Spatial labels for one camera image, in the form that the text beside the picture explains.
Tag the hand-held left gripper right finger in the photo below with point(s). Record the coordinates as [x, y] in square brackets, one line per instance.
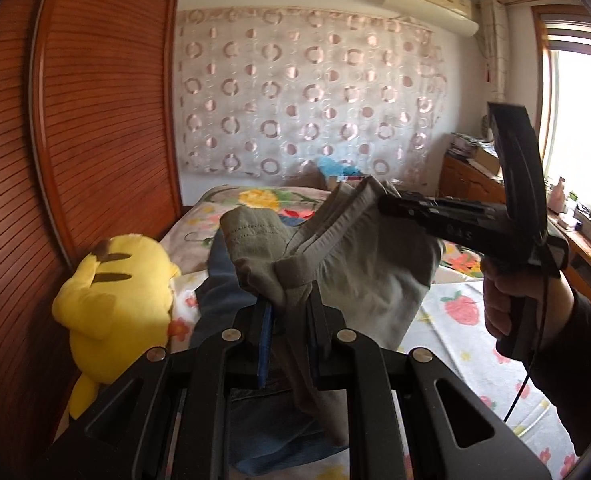
[328, 330]

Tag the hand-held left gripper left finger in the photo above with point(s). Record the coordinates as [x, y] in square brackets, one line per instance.
[264, 340]

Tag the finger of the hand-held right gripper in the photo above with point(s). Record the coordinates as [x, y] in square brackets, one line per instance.
[458, 235]
[425, 206]

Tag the grey-green polo shirt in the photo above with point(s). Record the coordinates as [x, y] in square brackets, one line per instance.
[365, 280]

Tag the person's right forearm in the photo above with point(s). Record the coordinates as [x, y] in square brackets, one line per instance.
[580, 360]

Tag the person's right hand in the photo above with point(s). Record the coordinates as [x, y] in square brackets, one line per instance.
[498, 300]

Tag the large cardboard box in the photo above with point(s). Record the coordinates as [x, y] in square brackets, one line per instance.
[485, 160]

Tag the pale pink bottle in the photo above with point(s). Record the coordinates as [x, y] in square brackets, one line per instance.
[557, 197]

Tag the long wooden cabinet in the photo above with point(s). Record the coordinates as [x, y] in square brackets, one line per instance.
[468, 185]

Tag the stack of books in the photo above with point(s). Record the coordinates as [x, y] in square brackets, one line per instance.
[463, 145]

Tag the folded blue jeans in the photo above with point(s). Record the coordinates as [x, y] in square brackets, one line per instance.
[215, 300]

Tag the window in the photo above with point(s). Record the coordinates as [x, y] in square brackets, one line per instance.
[580, 125]

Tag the small cardboard box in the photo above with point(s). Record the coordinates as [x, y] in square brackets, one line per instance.
[345, 178]

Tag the patterned window curtain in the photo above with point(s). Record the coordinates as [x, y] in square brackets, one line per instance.
[495, 50]

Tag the white floral blanket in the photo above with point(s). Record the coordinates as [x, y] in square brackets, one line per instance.
[475, 375]

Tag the pink floral bed sheet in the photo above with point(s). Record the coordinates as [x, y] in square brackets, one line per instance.
[235, 200]

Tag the yellow plush toy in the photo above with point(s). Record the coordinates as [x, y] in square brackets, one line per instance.
[115, 300]

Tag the white air conditioner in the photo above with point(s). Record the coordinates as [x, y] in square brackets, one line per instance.
[425, 5]

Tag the circle-patterned wall curtain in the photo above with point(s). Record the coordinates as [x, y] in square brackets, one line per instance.
[300, 110]

